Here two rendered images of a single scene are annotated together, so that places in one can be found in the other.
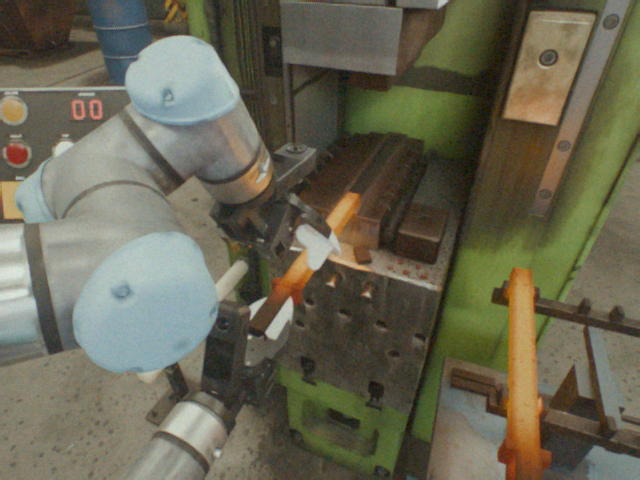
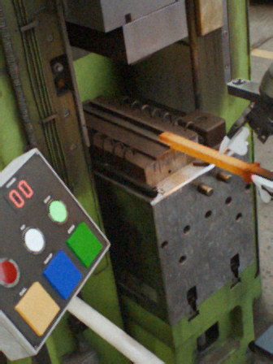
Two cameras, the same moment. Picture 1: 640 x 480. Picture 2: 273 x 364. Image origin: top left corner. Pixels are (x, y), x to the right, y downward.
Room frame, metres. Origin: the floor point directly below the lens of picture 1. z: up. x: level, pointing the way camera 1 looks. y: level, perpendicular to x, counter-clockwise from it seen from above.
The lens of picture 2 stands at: (0.04, 1.34, 1.89)
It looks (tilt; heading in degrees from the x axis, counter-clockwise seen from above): 33 degrees down; 300
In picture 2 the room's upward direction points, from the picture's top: 9 degrees counter-clockwise
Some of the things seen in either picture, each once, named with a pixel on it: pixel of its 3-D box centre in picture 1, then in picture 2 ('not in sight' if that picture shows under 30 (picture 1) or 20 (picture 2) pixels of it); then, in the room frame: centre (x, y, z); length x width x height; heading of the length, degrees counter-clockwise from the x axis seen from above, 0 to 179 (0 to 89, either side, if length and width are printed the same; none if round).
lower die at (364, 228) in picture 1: (364, 178); (122, 136); (0.90, -0.11, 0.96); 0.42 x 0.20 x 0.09; 157
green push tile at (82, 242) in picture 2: not in sight; (83, 244); (0.73, 0.42, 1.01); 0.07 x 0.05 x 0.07; 92
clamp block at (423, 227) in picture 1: (422, 232); (202, 128); (0.69, -0.21, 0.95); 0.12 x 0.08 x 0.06; 157
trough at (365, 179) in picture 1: (375, 167); (126, 122); (0.89, -0.13, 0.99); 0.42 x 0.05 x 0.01; 157
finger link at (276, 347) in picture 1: (269, 342); not in sight; (0.36, 0.07, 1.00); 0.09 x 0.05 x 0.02; 154
